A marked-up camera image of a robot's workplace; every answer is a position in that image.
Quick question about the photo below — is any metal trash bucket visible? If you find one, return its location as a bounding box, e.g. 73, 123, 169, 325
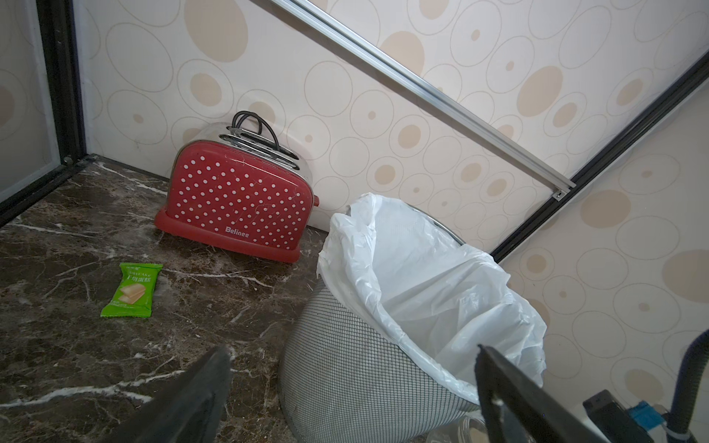
278, 204, 483, 443

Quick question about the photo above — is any glass rice jar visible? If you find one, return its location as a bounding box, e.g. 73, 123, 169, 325
426, 412, 489, 443

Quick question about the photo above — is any horizontal aluminium rail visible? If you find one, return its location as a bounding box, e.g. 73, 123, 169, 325
273, 0, 575, 199

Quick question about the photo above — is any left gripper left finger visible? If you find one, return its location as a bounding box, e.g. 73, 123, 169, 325
104, 345, 231, 442

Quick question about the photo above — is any green snack packet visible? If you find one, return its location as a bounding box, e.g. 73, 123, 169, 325
101, 262, 162, 319

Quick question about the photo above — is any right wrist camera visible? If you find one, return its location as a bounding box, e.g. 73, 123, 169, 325
583, 389, 666, 442

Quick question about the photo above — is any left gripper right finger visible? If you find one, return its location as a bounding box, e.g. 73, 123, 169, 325
475, 345, 603, 442

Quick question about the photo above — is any white plastic bin liner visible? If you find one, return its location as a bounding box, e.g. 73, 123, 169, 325
318, 194, 547, 402

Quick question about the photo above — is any red polka dot toaster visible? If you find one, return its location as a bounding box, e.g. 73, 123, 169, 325
154, 119, 319, 263

